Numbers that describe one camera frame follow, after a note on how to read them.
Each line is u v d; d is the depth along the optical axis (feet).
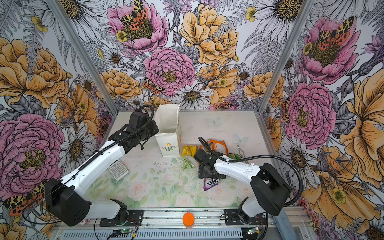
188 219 2.20
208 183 2.69
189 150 2.93
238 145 3.30
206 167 2.04
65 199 1.28
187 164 2.92
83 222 1.50
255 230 2.35
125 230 2.34
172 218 2.49
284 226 2.30
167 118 3.24
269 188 1.43
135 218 2.41
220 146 3.06
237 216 2.19
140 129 1.86
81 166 1.47
